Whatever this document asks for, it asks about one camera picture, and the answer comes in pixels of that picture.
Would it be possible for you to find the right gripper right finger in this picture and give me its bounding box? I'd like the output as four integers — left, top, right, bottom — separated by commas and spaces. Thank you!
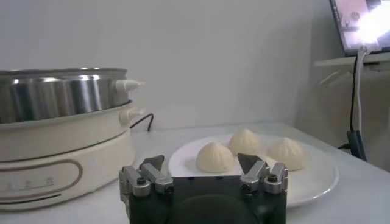
237, 153, 289, 195

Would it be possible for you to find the black laptop cable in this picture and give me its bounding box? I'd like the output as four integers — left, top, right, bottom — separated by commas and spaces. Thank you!
349, 53, 359, 132

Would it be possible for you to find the white electric steamer pot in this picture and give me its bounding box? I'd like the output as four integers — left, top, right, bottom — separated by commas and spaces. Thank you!
0, 102, 147, 212

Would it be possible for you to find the white round plate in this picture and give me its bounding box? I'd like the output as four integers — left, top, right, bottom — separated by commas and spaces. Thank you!
168, 133, 339, 208

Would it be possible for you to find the black pot power cord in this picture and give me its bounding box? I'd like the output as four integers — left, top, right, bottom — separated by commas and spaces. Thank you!
129, 113, 155, 133

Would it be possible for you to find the white steamed baozi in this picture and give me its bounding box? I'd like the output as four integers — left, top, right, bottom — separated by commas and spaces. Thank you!
228, 128, 264, 158
265, 136, 307, 172
195, 141, 235, 175

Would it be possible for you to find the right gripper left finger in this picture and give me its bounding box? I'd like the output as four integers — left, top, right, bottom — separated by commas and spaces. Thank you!
118, 154, 174, 198

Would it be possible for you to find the white side table with laptop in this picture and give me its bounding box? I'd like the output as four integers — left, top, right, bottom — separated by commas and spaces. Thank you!
313, 51, 390, 80

